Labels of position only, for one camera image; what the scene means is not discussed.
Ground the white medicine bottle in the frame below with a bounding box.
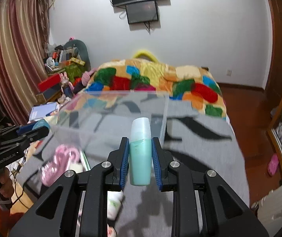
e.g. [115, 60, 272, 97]
[107, 191, 124, 220]

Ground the mint green lotion bottle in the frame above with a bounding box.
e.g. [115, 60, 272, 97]
[129, 117, 152, 186]

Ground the pink white rope bundle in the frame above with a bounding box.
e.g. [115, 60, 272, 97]
[40, 144, 81, 187]

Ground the left hand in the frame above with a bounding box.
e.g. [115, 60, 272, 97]
[0, 167, 14, 199]

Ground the blue white book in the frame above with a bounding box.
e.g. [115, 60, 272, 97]
[29, 102, 59, 121]

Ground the grey black patterned blanket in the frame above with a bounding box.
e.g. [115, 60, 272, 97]
[25, 101, 250, 236]

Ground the red box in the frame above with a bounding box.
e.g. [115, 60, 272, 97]
[38, 73, 61, 92]

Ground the pink rabbit toy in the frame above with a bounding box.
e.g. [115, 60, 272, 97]
[59, 72, 74, 98]

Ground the clear plastic storage box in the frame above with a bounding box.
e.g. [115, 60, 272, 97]
[51, 91, 169, 162]

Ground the pink knit hat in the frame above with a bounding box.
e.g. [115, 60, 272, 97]
[81, 69, 97, 86]

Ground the colourful patchwork quilt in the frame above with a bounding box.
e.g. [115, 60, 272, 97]
[85, 58, 227, 119]

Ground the grey green chair back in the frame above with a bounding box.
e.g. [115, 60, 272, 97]
[63, 39, 91, 71]

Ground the pink striped curtain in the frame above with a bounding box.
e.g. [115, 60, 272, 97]
[0, 0, 49, 125]

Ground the yellow pillow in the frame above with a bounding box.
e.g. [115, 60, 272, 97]
[133, 49, 159, 63]

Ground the pink slipper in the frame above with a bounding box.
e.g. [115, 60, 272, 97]
[267, 153, 279, 177]

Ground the wooden door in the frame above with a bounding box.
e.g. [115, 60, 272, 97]
[265, 0, 282, 129]

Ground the small black wall monitor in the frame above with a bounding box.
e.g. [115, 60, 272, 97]
[125, 1, 159, 25]

